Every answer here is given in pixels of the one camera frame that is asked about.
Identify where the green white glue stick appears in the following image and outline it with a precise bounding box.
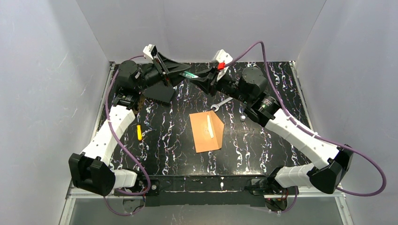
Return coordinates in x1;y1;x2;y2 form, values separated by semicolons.
181;71;198;79

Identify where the orange paper envelope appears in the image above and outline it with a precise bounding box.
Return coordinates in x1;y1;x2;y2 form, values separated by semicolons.
190;111;224;153

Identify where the beige lined letter paper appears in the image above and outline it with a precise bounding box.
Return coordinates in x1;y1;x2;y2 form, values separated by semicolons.
207;114;214;139

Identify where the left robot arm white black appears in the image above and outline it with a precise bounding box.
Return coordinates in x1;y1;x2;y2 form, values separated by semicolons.
69;53;191;196

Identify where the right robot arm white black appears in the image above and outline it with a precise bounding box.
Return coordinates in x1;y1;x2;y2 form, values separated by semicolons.
190;67;352;194

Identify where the silver open-end wrench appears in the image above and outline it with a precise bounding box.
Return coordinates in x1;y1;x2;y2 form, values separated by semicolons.
210;97;233;112

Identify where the yellow marker pen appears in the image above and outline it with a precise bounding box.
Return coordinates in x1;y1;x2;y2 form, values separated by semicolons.
137;125;143;141

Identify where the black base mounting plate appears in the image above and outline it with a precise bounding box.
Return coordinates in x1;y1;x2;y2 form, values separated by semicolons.
113;175;300;208

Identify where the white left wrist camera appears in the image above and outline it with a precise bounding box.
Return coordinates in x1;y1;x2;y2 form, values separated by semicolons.
143;44;157;62

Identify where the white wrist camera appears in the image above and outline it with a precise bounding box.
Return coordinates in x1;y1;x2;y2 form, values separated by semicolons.
212;49;233;81
143;44;157;62

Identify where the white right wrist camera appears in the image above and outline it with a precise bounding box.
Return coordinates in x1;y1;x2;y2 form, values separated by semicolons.
212;49;233;81

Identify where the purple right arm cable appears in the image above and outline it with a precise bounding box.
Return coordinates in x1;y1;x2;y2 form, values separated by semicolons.
227;40;387;215

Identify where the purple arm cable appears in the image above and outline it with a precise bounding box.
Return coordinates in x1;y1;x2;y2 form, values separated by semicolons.
103;55;152;218
227;40;387;215

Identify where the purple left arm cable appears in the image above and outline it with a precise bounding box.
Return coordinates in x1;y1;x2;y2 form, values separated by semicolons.
103;55;152;218

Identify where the aluminium front rail frame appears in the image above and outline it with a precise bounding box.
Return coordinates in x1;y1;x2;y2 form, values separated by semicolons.
60;175;353;225

